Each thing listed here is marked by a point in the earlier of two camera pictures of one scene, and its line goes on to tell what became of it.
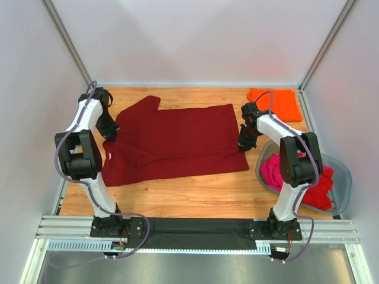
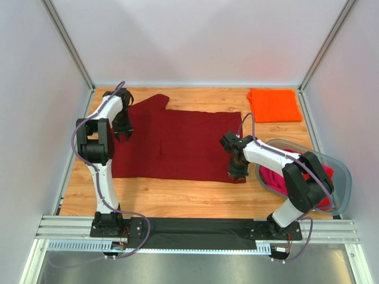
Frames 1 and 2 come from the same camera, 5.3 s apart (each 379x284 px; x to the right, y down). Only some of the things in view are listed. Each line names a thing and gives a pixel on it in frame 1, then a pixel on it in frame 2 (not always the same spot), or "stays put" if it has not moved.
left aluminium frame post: [67, 41] stays put
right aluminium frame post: [344, 12] stays put
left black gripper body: [109, 130] → [122, 129]
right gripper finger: [241, 148] → [233, 178]
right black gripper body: [246, 139] → [237, 171]
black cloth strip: [195, 234] stays put
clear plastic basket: [342, 178] stays put
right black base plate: [277, 231] stays put
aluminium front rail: [79, 228] stays put
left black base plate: [113, 226] stays put
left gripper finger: [112, 136] → [120, 138]
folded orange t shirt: [285, 107] stays put
